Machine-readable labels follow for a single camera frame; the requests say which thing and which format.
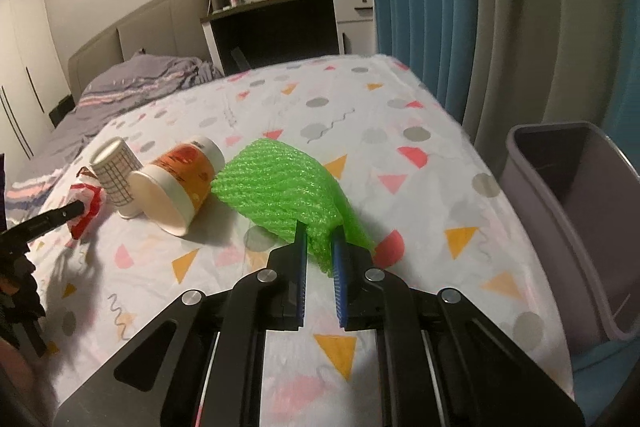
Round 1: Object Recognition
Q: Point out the orange white paper cup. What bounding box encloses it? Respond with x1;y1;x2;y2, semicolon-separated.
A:
128;135;226;238

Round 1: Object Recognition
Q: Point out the grey striped blanket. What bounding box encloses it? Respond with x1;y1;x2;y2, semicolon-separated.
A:
7;51;226;212

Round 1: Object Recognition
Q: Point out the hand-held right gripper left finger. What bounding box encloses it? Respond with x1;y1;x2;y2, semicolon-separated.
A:
52;221;308;427

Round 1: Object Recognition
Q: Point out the grey trash bin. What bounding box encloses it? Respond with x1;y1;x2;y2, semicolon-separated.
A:
499;122;640;342

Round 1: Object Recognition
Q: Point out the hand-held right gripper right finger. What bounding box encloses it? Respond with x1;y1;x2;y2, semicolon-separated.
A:
332;229;584;427

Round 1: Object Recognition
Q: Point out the beige padded headboard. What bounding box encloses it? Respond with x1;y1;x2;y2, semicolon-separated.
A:
66;0;222;104

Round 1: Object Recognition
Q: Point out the black bedside box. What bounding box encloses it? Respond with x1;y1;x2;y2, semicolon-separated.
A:
49;94;77;128

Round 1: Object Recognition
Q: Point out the green foam net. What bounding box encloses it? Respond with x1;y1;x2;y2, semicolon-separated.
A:
210;138;377;278

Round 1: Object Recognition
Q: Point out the dark wooden desk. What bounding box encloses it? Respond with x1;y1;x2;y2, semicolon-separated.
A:
200;0;375;76

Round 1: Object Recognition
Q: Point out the white drawer unit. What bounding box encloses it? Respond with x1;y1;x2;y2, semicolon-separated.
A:
333;0;377;56

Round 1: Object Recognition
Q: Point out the dark grid paper cup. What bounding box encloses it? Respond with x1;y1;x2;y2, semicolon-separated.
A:
89;136;146;220

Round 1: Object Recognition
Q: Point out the grey curtain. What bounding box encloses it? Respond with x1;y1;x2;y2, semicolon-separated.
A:
460;0;596;150

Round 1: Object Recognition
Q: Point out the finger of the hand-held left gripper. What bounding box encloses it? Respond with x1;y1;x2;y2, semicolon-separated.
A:
0;200;87;254

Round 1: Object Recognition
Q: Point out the blue curtain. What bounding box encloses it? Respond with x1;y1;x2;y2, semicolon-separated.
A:
359;0;640;172

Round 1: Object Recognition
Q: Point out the red white plastic wrapper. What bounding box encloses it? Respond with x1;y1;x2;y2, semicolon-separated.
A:
69;167;106;242

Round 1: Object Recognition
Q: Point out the white wardrobe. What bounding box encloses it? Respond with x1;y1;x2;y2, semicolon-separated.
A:
0;0;72;172

